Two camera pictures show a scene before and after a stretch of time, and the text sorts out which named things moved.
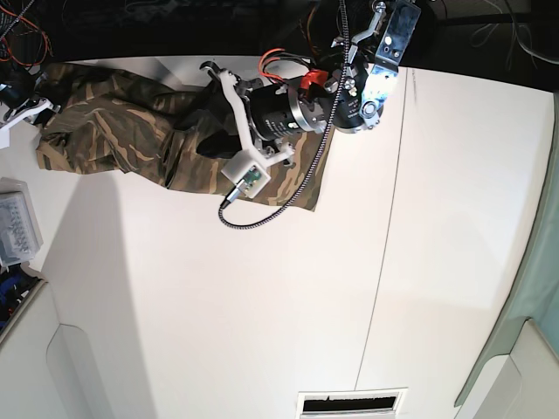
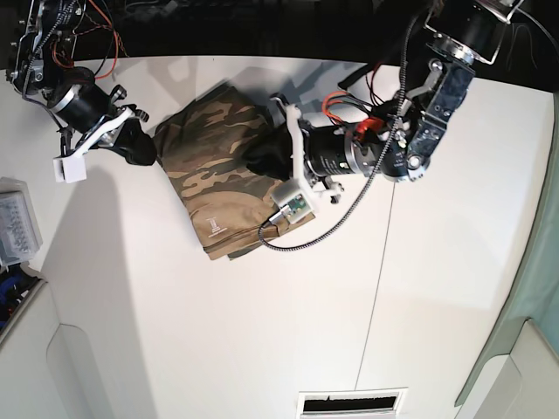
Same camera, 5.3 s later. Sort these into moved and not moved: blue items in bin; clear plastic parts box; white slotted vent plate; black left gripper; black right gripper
Moved: black right gripper; black left gripper
Not moved: clear plastic parts box; blue items in bin; white slotted vent plate
